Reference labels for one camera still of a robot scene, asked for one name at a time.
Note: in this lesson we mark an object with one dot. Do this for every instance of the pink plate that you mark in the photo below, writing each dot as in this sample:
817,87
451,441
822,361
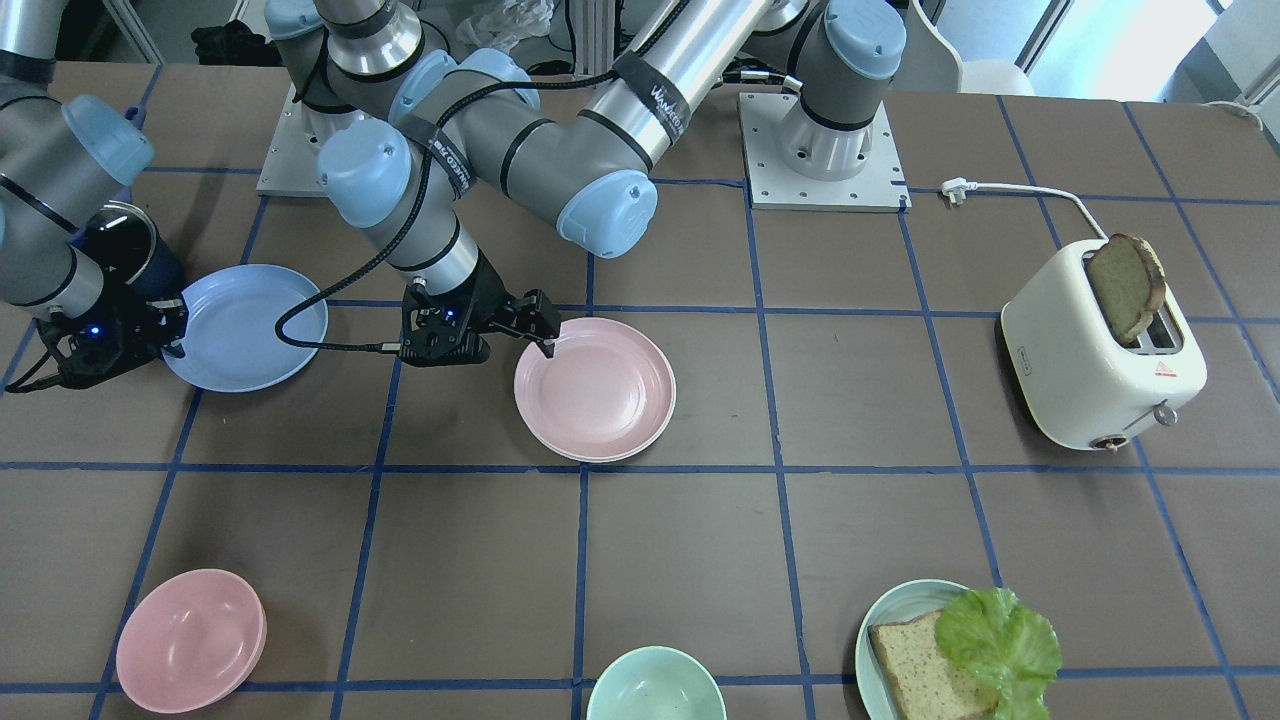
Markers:
607,393

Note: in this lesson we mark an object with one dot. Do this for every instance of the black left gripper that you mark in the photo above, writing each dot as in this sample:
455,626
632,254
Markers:
491,297

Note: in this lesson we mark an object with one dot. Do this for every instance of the bread slice in toaster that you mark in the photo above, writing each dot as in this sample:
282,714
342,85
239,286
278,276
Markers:
1129,283

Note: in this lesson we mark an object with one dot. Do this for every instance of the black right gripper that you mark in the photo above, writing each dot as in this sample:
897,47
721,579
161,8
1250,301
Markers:
137,312

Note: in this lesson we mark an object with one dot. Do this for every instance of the green lettuce leaf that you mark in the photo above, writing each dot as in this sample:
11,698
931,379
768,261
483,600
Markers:
994,638

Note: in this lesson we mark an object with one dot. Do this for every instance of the blue plate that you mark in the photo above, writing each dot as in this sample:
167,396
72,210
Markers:
231,344

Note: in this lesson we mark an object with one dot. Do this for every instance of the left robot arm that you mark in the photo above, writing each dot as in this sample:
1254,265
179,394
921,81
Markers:
432,127

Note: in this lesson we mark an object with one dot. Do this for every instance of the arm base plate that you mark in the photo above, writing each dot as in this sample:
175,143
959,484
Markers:
289,167
820,150

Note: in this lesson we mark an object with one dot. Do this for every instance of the green plate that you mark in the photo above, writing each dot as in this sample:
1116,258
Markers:
903,603

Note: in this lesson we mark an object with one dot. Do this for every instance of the brown bread slice on plate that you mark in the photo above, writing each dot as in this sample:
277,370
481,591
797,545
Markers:
923,681

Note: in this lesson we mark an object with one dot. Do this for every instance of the white toaster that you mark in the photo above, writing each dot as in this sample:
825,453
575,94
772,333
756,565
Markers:
1082,388

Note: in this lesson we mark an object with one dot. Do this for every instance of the white chair back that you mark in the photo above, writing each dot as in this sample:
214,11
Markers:
929,63

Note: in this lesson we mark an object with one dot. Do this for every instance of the pink bowl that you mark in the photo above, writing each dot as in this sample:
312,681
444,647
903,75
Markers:
191,641

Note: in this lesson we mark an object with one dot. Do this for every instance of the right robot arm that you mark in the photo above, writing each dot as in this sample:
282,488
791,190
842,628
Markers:
66,166

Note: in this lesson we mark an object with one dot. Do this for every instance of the green bowl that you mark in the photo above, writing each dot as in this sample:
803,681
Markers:
655,682

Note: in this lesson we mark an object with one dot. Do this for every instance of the dark blue cooking pot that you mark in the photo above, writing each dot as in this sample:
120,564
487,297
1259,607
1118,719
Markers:
124,240

